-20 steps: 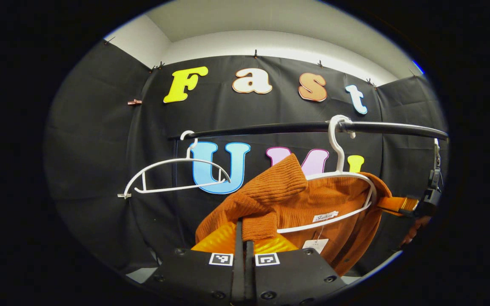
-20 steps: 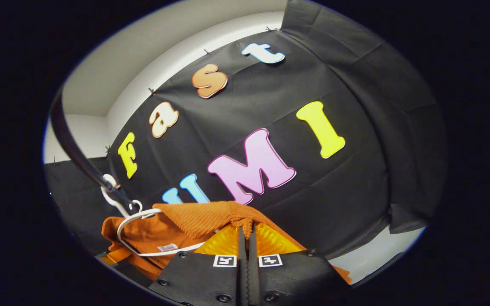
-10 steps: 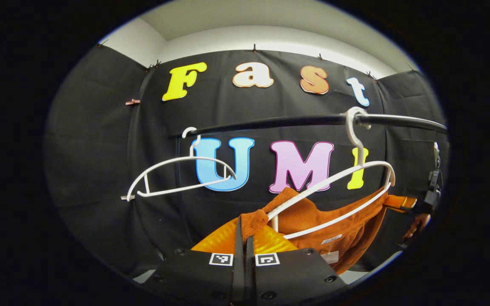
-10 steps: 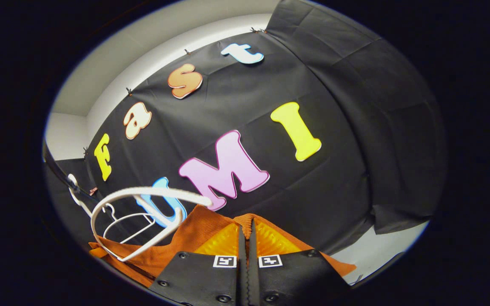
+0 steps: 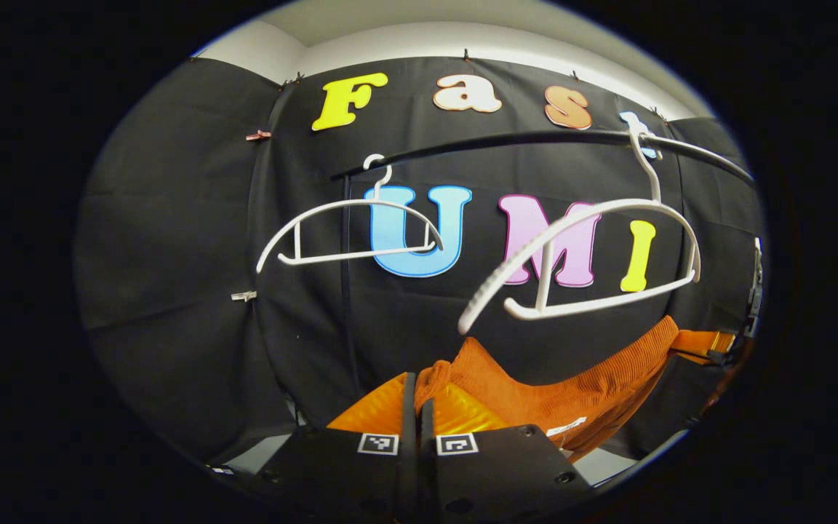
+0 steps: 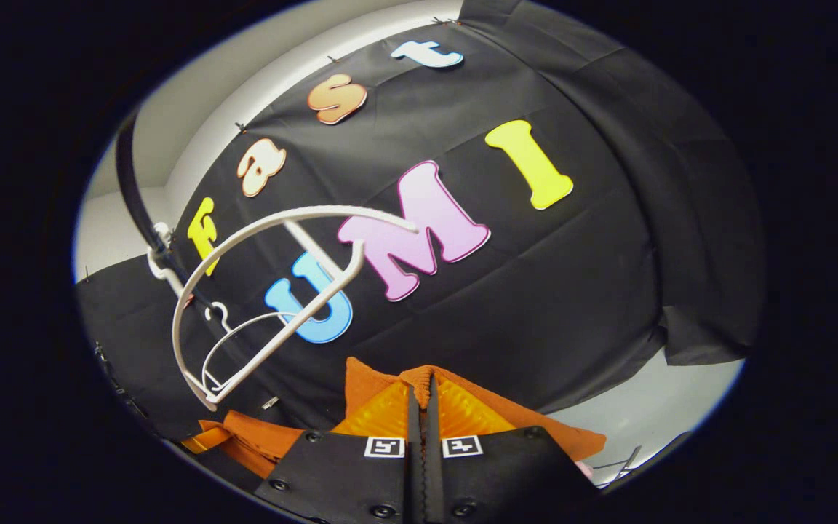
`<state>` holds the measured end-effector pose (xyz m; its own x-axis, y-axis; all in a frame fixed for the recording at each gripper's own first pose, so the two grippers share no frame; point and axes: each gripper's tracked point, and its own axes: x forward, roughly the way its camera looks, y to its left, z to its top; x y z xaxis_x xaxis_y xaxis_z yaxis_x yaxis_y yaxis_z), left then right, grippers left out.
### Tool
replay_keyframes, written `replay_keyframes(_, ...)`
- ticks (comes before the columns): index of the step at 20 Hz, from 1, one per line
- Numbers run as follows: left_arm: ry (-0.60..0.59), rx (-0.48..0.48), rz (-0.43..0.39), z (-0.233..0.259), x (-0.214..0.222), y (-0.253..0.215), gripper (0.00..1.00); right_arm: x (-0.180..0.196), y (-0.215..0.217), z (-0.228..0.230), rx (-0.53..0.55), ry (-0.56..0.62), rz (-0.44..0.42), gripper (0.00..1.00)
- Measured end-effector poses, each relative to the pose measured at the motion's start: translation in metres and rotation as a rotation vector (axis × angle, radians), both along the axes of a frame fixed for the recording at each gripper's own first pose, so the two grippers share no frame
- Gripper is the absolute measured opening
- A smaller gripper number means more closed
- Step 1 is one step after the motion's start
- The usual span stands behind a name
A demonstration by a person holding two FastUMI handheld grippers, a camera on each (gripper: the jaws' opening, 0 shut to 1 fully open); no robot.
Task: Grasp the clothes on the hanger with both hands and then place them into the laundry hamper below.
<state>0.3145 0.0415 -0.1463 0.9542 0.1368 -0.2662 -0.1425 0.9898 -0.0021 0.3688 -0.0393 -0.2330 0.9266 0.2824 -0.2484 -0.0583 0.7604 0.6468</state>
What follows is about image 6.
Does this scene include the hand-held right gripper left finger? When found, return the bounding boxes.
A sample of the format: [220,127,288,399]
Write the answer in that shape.
[255,378,423,524]

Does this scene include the black backdrop cloth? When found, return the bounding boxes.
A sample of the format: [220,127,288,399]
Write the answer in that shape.
[76,0,765,441]

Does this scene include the black clothes rack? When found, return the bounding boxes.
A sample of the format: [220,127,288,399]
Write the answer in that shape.
[115,109,642,487]

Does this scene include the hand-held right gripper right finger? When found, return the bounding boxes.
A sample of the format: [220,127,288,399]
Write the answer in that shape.
[423,375,602,524]

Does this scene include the white plastic hanger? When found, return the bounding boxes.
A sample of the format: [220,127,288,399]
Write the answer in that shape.
[201,302,305,394]
[146,205,420,413]

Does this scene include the rust orange shirt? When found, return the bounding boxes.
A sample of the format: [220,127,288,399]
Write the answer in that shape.
[180,357,607,481]

